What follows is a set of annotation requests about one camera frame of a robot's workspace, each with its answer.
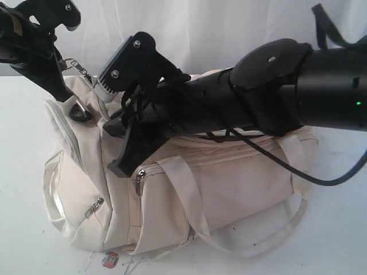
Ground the colourful sticker on table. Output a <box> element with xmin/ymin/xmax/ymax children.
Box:
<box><xmin>101</xmin><ymin>249</ymin><xmax>119</xmax><ymax>261</ymax></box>

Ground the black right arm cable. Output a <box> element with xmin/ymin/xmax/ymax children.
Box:
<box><xmin>200</xmin><ymin>2</ymin><xmax>367</xmax><ymax>187</ymax></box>

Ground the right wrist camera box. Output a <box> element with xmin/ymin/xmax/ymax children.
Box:
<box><xmin>94</xmin><ymin>32</ymin><xmax>190</xmax><ymax>103</ymax></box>

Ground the cream fabric duffel bag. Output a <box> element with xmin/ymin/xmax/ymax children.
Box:
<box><xmin>43</xmin><ymin>76</ymin><xmax>312</xmax><ymax>258</ymax></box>

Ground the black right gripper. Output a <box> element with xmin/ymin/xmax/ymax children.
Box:
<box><xmin>106</xmin><ymin>73</ymin><xmax>238</xmax><ymax>178</ymax></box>

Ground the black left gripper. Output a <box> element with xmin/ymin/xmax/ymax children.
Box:
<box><xmin>1</xmin><ymin>8</ymin><xmax>72</xmax><ymax>102</ymax></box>

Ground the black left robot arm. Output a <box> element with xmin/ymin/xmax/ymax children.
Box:
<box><xmin>1</xmin><ymin>1</ymin><xmax>72</xmax><ymax>102</ymax></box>

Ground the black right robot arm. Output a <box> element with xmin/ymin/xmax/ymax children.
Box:
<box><xmin>104</xmin><ymin>39</ymin><xmax>366</xmax><ymax>177</ymax></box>

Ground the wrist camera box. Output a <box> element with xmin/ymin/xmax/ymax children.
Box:
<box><xmin>1</xmin><ymin>0</ymin><xmax>81</xmax><ymax>32</ymax></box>
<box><xmin>94</xmin><ymin>32</ymin><xmax>190</xmax><ymax>103</ymax></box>

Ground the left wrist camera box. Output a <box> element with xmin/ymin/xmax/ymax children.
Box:
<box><xmin>1</xmin><ymin>0</ymin><xmax>81</xmax><ymax>32</ymax></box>

